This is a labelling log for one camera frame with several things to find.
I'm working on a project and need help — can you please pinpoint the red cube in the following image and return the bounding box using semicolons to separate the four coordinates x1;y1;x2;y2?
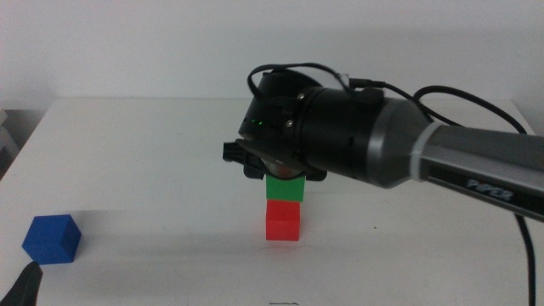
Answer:
265;199;302;242

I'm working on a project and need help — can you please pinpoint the thin black cable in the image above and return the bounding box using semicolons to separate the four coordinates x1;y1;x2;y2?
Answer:
247;62;341;101

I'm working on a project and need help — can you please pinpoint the blue cube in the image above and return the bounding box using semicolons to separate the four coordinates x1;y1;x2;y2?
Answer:
21;213;82;266

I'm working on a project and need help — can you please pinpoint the green cube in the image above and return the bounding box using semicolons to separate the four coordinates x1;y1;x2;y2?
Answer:
265;174;307;203

